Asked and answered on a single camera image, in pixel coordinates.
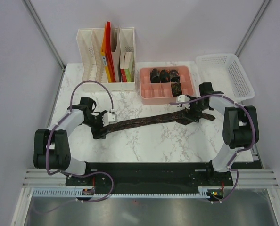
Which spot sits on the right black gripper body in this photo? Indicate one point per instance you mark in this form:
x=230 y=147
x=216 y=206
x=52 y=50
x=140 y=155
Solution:
x=196 y=108

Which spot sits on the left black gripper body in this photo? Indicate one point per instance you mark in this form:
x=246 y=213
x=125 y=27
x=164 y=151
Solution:
x=94 y=120

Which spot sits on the dark paisley necktie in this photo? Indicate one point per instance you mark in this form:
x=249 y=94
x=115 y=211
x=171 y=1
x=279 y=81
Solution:
x=183 y=117

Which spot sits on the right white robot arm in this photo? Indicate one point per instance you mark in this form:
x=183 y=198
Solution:
x=240 y=124

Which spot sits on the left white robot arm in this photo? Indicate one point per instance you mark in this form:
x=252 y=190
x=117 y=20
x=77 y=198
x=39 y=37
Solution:
x=51 y=145

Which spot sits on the rolled tie front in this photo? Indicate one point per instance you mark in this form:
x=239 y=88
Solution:
x=176 y=89

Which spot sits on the rolled tie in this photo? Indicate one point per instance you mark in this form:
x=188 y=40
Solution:
x=164 y=76
x=154 y=76
x=176 y=89
x=174 y=76

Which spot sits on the white file organizer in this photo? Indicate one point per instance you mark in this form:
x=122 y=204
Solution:
x=90 y=41

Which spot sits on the pink divided storage box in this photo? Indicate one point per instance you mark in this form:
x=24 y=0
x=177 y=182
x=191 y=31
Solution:
x=161 y=93

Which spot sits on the white perforated plastic basket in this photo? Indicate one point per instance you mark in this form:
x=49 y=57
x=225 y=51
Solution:
x=226 y=74

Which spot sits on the beige paper folder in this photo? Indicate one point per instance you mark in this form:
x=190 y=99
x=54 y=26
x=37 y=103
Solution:
x=115 y=51

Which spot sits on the orange red folder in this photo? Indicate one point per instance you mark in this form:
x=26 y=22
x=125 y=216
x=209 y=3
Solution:
x=106 y=53

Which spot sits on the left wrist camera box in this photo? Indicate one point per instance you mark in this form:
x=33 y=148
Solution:
x=109 y=118

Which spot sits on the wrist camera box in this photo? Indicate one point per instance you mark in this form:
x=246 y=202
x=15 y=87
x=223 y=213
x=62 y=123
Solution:
x=109 y=118
x=182 y=101

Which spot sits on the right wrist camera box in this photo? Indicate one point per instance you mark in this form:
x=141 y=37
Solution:
x=182 y=101

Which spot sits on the white slotted cable duct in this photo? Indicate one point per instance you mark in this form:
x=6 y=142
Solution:
x=89 y=192

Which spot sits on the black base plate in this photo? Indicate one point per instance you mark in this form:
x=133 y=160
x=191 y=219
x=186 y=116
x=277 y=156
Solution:
x=151 y=177

